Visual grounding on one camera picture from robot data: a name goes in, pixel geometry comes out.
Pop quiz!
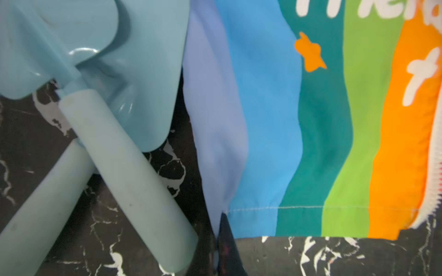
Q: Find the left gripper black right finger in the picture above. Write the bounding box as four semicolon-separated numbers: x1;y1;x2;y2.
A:
217;213;248;276

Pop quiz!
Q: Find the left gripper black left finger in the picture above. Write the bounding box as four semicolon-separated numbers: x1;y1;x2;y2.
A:
185;223;216;276

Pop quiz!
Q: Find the rainbow red hooded kids jacket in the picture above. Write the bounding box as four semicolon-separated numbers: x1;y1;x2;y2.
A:
183;1;442;240

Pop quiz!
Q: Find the light blue toy shovel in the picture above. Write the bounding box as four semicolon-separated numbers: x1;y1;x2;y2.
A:
0;0;199;274

